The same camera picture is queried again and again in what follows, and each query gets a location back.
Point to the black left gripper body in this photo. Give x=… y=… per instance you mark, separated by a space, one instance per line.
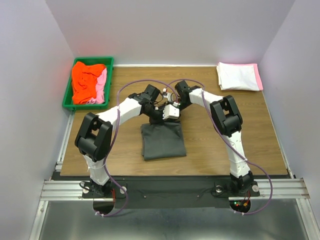
x=155 y=116

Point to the grey t shirt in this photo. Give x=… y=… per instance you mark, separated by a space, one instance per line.
x=164 y=140

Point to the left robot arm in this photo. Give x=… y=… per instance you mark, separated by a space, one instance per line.
x=97 y=133

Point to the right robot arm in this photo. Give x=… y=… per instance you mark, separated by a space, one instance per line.
x=227 y=121

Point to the pink t shirt in bin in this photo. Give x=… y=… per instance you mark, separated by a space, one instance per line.
x=99 y=87

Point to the orange t shirt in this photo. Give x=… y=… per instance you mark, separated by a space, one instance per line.
x=84 y=80

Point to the white folded t shirt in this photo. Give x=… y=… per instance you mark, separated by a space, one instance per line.
x=242 y=77

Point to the pink folded t shirt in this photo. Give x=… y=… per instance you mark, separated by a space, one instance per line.
x=257 y=77

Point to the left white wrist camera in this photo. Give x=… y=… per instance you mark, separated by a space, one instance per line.
x=170 y=112

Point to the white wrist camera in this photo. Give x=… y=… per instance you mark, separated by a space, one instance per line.
x=170 y=112
x=170 y=96

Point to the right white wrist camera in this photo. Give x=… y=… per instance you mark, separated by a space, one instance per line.
x=170 y=96

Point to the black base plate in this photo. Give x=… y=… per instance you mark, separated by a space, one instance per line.
x=169 y=192

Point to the aluminium frame rail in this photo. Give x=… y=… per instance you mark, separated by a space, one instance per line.
x=71 y=191

